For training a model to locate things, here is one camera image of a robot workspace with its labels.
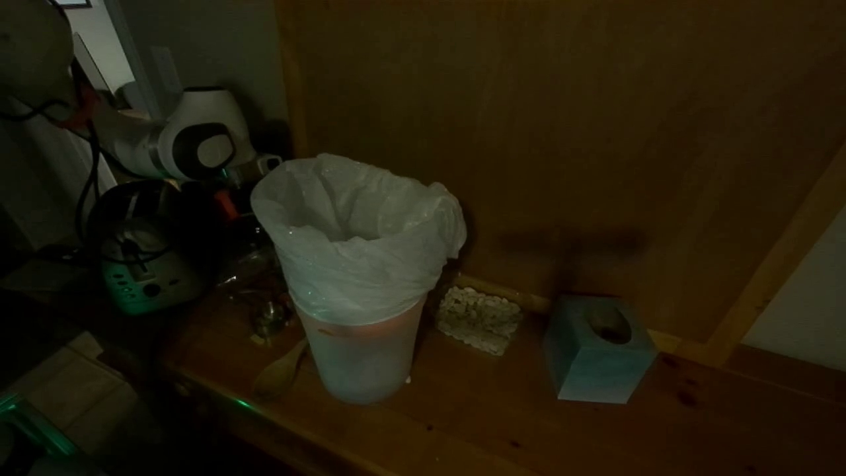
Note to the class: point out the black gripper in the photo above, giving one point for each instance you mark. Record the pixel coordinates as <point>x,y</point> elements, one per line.
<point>229,198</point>

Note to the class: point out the white bucket liner bag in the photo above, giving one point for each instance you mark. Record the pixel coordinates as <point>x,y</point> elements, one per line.
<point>353,229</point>

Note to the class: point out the clear plastic bucket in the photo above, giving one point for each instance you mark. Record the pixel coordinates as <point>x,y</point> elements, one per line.
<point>365,352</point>

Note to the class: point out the silver electric kettle appliance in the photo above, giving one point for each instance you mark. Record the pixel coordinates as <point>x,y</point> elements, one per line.
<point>145,264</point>

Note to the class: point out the small tan wooden object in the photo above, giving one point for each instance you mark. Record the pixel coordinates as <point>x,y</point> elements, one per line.
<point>280,367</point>

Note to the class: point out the cardboard box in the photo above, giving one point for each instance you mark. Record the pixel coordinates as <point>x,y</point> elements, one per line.
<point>66,396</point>

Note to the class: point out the speckled rectangular sponge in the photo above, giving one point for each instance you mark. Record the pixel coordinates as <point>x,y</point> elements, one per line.
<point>476,317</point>

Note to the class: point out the brown wooden cabinet panel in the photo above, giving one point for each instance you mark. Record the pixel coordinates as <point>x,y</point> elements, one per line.
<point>564,133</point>

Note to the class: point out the blue tissue box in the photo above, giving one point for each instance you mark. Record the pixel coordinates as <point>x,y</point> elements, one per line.
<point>595,358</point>

